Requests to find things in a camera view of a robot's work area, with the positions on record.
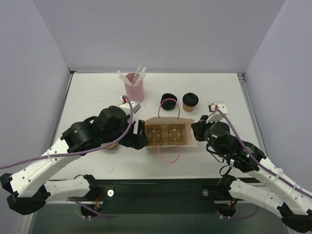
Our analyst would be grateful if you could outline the single brown pulp cup carrier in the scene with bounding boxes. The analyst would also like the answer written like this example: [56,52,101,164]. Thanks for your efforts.
[145,124,186,147]

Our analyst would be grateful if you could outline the pink cream paper gift bag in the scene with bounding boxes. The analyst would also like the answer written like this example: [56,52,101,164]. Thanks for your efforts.
[145,101,197,164]

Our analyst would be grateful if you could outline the single brown paper cup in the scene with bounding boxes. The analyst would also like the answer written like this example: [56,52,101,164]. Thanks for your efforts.
[183,102,197,112]

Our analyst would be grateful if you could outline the stack of black lids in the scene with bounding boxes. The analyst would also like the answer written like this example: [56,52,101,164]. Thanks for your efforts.
[160,93,177,111]

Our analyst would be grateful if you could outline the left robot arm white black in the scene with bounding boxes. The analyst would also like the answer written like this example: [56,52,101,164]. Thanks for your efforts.
[0,101,148,215]

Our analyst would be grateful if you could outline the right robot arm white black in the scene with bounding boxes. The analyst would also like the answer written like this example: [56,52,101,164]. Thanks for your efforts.
[191,116,312,233]

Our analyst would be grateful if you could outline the brown pulp cup carriers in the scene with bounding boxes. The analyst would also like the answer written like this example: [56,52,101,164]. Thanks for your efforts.
[101,142,118,150]

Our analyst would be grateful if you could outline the pink straw holder cup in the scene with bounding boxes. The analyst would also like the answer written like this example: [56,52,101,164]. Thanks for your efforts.
[124,81,144,102]

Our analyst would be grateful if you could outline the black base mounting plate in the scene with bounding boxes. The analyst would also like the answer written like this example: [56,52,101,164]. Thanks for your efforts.
[77,178,233,215]

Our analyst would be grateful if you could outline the white wrapped straws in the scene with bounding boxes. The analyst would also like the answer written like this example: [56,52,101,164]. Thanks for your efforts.
[118,64,147,87]

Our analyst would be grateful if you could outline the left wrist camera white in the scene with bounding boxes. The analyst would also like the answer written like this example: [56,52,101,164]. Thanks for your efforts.
[119,95,142,115]

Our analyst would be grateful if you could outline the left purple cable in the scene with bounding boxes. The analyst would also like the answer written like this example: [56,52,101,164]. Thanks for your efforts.
[0,95,135,218]

